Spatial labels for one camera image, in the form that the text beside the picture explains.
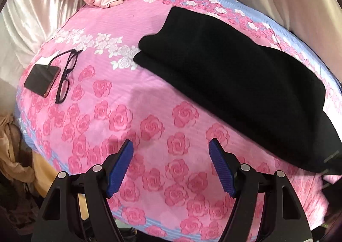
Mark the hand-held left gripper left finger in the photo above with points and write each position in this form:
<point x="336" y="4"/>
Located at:
<point x="121" y="167"/>

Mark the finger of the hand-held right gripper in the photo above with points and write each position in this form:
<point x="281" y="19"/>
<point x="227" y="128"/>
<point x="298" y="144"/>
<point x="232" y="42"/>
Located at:
<point x="332" y="159"/>

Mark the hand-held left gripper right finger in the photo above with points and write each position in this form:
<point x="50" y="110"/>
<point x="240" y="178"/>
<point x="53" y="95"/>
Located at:
<point x="223" y="168"/>

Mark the black pants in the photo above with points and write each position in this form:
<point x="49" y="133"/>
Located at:
<point x="229" y="76"/>

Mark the pink floral bed sheet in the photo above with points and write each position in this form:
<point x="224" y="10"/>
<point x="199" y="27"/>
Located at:
<point x="160" y="113"/>

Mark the beige crumpled cloth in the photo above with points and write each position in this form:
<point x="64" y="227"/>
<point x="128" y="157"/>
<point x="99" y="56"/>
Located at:
<point x="12" y="151"/>

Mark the dark smartphone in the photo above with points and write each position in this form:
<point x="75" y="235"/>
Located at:
<point x="42" y="79"/>

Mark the white satin curtain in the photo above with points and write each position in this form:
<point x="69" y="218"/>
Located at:
<point x="29" y="23"/>

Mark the black frame eyeglasses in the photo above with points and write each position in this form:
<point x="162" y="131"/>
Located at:
<point x="65" y="79"/>

